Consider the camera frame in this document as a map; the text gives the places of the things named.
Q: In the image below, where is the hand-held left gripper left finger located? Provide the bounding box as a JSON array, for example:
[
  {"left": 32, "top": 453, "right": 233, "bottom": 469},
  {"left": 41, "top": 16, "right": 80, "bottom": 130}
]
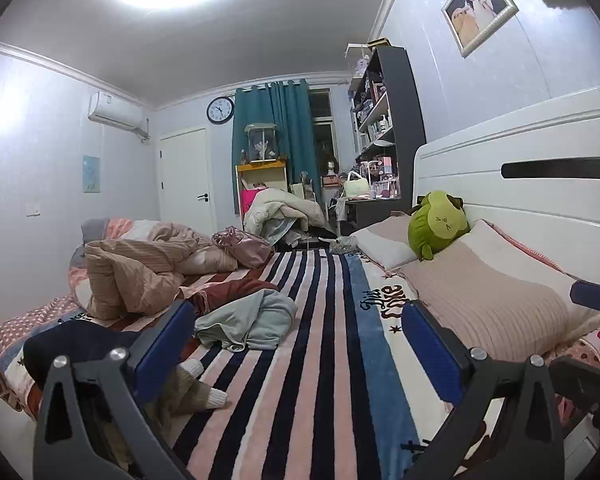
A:
[{"left": 32, "top": 299, "right": 197, "bottom": 480}]

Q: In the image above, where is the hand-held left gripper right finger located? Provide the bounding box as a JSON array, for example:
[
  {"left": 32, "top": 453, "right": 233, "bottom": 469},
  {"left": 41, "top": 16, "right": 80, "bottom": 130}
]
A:
[{"left": 401, "top": 300, "right": 566, "bottom": 480}]

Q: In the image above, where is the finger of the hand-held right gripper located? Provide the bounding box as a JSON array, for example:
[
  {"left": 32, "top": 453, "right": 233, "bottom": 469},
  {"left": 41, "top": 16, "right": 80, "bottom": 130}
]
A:
[
  {"left": 550, "top": 355, "right": 600, "bottom": 413},
  {"left": 569, "top": 280, "right": 600, "bottom": 314}
]

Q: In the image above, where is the navy planet print sweater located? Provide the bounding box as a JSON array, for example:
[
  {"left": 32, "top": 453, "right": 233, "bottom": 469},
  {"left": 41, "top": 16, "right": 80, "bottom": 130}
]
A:
[{"left": 22, "top": 319, "right": 147, "bottom": 392}]

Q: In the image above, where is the pink dotted cloth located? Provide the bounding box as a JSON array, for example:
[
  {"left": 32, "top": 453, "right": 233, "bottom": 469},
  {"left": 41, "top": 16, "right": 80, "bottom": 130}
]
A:
[{"left": 542, "top": 317, "right": 600, "bottom": 426}]

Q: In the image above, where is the tan sweater with white cuffs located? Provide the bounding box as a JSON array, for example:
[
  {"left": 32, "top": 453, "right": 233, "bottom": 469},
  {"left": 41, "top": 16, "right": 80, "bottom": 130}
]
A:
[{"left": 100, "top": 357, "right": 229, "bottom": 466}]

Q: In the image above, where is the large pink knit pillow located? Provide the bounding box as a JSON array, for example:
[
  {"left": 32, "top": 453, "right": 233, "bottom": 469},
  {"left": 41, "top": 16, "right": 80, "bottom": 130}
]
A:
[{"left": 397, "top": 219, "right": 600, "bottom": 364}]

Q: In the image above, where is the maroon garment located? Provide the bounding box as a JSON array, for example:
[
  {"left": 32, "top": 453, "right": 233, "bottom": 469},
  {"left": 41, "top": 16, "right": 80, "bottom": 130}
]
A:
[{"left": 177, "top": 278, "right": 281, "bottom": 319}]

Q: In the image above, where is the pink striped quilt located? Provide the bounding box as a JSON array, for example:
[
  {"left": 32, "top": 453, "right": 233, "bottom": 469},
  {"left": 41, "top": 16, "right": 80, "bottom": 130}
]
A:
[{"left": 69, "top": 217, "right": 239, "bottom": 321}]

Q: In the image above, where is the light blue garment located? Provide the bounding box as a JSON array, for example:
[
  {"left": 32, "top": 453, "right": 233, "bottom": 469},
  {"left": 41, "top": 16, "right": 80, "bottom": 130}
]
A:
[{"left": 195, "top": 290, "right": 299, "bottom": 352}]

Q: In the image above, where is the small pink white pillow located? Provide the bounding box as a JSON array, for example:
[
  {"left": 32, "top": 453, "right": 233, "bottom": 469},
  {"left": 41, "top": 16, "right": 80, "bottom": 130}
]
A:
[{"left": 350, "top": 212, "right": 418, "bottom": 271}]

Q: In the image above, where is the green plush toy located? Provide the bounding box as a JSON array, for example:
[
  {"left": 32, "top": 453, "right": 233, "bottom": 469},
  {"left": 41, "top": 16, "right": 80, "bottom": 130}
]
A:
[{"left": 407, "top": 190, "right": 471, "bottom": 262}]

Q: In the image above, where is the striped bed blanket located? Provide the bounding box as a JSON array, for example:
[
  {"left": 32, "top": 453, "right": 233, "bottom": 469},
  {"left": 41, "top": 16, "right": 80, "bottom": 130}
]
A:
[{"left": 0, "top": 247, "right": 571, "bottom": 480}]

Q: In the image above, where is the shiny pink bag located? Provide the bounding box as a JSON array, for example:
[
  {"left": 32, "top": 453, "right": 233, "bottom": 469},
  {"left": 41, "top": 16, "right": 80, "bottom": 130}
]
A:
[{"left": 211, "top": 226, "right": 274, "bottom": 270}]

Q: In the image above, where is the small grey patterned cloth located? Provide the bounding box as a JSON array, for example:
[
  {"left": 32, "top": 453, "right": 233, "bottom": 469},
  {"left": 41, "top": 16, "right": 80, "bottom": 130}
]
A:
[{"left": 330, "top": 237, "right": 363, "bottom": 256}]

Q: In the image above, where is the dark desk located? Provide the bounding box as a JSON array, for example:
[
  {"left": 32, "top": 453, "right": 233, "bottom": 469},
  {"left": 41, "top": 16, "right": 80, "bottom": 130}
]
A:
[{"left": 337, "top": 195, "right": 406, "bottom": 234}]

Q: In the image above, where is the white bed headboard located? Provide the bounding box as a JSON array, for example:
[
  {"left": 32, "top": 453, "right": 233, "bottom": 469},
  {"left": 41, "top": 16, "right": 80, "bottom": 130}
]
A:
[{"left": 411, "top": 86, "right": 600, "bottom": 292}]

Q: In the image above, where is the white door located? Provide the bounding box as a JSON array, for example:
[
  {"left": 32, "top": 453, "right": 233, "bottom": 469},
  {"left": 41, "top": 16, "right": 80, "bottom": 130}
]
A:
[{"left": 158, "top": 127, "right": 217, "bottom": 233}]

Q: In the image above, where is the white handbag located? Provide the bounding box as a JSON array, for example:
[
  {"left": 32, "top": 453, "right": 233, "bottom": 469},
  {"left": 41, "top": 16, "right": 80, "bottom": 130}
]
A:
[{"left": 342, "top": 171, "right": 371, "bottom": 198}]

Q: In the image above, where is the white duvet pile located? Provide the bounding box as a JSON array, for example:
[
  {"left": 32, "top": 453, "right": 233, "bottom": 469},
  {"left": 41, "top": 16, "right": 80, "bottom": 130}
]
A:
[{"left": 243, "top": 187, "right": 327, "bottom": 246}]

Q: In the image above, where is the yellow white cabinet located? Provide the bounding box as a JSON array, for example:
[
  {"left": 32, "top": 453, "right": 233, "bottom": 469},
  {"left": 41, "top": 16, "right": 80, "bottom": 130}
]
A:
[{"left": 235, "top": 157, "right": 288, "bottom": 222}]

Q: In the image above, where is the glass display case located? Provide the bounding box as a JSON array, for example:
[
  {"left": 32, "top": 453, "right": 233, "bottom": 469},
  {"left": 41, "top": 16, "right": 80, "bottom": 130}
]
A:
[{"left": 244, "top": 123, "right": 280, "bottom": 163}]

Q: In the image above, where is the dark bookshelf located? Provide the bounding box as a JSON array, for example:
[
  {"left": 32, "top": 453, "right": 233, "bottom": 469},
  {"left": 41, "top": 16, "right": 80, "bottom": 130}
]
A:
[{"left": 347, "top": 45, "right": 427, "bottom": 217}]

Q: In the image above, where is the white air conditioner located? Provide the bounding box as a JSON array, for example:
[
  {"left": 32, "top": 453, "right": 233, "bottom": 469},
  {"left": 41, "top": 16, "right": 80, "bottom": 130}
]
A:
[{"left": 88, "top": 91, "right": 150, "bottom": 141}]

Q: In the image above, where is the teal curtain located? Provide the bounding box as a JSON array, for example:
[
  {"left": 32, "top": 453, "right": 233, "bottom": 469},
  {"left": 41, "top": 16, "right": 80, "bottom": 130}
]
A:
[{"left": 231, "top": 79, "right": 326, "bottom": 211}]

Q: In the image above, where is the window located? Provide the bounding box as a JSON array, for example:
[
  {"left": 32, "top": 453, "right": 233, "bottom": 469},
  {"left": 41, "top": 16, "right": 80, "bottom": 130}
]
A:
[{"left": 310, "top": 88, "right": 337, "bottom": 161}]

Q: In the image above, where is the blue wall poster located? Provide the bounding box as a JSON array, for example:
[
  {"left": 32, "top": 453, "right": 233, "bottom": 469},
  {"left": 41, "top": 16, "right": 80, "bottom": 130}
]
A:
[{"left": 82, "top": 155, "right": 102, "bottom": 194}]

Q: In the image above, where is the round wall clock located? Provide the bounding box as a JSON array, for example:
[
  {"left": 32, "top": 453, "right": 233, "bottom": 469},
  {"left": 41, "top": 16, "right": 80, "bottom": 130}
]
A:
[{"left": 206, "top": 96, "right": 235, "bottom": 125}]

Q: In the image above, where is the framed wall photo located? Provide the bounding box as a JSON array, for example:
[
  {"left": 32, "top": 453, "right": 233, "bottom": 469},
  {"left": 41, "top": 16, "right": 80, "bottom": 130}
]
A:
[{"left": 441, "top": 0, "right": 520, "bottom": 58}]

